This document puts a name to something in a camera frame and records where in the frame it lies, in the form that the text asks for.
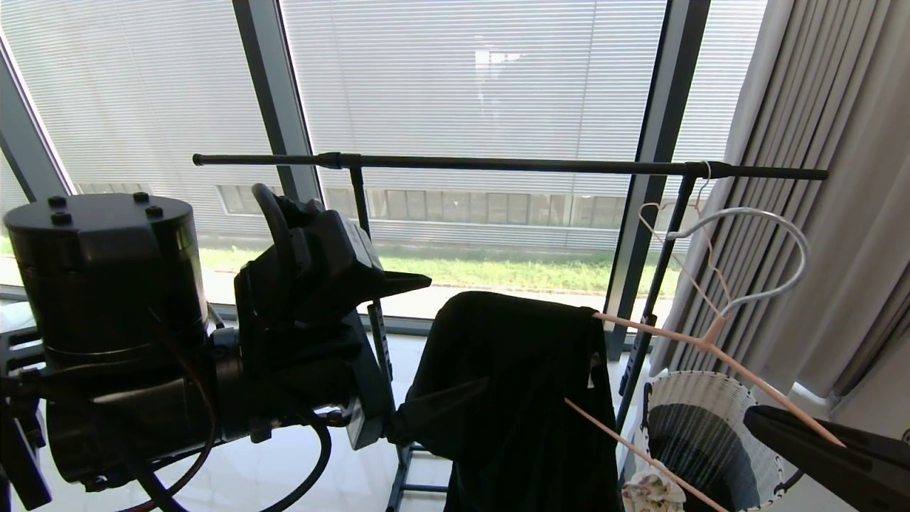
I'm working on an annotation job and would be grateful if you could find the white laundry basket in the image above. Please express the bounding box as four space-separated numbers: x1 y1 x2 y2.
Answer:
636 370 808 512

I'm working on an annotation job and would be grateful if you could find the cream printed garment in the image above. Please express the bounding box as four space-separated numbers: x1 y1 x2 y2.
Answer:
622 466 687 512

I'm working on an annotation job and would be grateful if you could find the beige curtain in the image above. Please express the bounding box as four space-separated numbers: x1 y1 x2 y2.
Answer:
651 0 910 399

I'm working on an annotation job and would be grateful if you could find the black cable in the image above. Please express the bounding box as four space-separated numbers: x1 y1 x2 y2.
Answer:
252 183 294 250
259 416 333 512

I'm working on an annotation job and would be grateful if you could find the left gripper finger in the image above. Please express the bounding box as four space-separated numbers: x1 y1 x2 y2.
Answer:
387 377 491 443

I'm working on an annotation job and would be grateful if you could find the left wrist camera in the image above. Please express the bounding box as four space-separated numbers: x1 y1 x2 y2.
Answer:
236 193 432 356

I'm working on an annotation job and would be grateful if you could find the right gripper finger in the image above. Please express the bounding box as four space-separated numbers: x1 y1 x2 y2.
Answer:
743 405 910 512

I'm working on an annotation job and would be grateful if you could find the black clothes rack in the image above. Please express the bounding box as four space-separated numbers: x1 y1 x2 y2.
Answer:
192 151 830 512

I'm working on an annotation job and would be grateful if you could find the black garment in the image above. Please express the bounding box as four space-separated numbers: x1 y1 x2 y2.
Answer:
395 290 623 512

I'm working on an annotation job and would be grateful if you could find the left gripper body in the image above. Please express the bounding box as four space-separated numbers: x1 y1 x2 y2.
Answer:
213 311 395 450

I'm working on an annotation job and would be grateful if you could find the pink clothes hanger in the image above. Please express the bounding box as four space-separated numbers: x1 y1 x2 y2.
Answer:
565 206 847 512
638 178 733 317

